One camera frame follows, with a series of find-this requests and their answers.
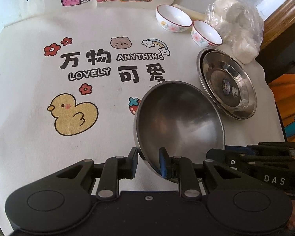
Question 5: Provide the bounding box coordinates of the brown wooden door frame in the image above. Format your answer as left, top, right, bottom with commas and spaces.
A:
260, 0, 295, 51

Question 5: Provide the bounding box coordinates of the steel plate with sticker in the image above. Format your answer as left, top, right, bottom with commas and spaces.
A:
202, 50, 258, 119

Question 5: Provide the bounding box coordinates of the red-rimmed white bowl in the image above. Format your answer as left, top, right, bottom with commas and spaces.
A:
191, 20, 223, 49
156, 4, 192, 32

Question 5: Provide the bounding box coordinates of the white printed table cloth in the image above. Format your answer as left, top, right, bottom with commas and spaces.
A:
0, 3, 286, 236

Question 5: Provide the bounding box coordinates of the orange painted picture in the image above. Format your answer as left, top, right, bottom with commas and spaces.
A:
269, 74, 295, 142

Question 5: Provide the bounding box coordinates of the plastic bag of white rolls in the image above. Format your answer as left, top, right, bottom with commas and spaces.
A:
205, 0, 264, 65

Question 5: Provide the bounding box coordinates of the steel mixing bowl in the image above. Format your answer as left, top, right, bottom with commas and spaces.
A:
134, 80, 225, 176

